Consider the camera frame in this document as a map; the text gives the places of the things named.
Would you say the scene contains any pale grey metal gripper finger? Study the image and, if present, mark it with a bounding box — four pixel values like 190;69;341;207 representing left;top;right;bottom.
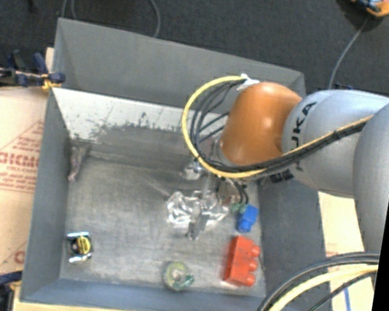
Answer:
185;202;203;241
195;203;211;243

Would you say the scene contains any clear crumpled plastic packet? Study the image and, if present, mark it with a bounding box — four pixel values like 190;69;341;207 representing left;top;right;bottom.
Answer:
162;185;232;239

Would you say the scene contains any blue toy block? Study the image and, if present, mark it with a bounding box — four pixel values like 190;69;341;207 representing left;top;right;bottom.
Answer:
234;202;261;236

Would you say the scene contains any red toy block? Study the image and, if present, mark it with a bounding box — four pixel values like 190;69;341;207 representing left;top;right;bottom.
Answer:
221;234;264;290

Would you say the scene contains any grey metal bin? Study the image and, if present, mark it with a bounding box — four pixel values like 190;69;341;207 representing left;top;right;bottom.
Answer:
10;16;378;311

